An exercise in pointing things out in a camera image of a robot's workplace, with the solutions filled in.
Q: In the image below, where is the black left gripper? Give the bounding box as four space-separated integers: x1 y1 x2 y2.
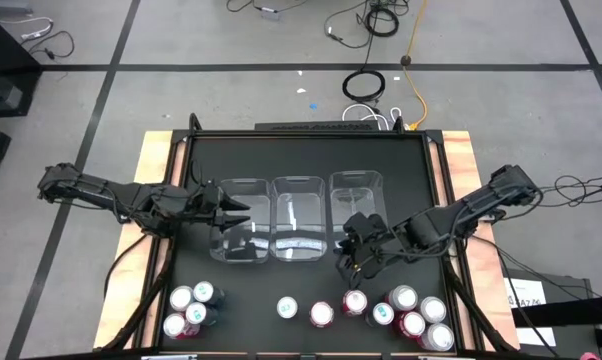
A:
195 180 253 234

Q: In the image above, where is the clear plastic bin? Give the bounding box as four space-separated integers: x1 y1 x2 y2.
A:
328 170 386 251
209 177 273 265
269 175 328 263

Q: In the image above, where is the blue silver Red Bull can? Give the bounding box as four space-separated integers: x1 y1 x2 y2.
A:
365 301 396 327
184 301 221 327
191 280 227 307
275 295 300 320

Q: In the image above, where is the wooden base board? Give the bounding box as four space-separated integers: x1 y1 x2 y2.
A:
92 130 521 351

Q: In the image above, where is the black braided cable sleeve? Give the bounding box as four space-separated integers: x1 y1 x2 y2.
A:
99 234 177 352
448 269 520 354

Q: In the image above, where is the red Coca-Cola can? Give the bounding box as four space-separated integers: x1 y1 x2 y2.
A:
162 312 202 341
393 310 427 339
341 288 369 317
309 300 336 329

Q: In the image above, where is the dark equipment case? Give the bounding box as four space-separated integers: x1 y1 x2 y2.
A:
503 269 602 360

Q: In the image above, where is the black cable with grey connector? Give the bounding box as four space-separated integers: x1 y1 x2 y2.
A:
225 0 313 21

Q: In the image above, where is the orange floor cable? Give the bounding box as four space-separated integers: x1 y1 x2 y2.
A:
402 0 428 129

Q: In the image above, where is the black device bar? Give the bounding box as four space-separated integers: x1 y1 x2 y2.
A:
254 120 382 133

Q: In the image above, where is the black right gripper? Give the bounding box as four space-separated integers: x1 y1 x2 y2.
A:
333 211 408 293

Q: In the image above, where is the black cabinet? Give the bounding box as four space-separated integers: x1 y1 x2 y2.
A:
0 9 43 119

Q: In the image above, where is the white printed paper sheet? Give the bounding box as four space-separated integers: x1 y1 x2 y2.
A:
503 277 548 309

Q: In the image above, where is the black coiled floor cable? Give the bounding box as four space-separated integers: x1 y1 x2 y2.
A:
362 4 400 39
341 68 387 104

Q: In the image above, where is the white pink Spindrift can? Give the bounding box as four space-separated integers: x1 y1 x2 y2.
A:
386 284 419 312
418 322 456 353
168 285 195 313
419 295 448 324

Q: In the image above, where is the white floor cable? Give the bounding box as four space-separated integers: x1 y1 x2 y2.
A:
341 102 404 130
0 16 55 42

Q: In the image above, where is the thin black cable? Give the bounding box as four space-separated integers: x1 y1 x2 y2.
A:
103 232 150 302
22 30 76 62

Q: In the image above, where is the black beam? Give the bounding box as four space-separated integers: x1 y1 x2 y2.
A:
510 293 602 329

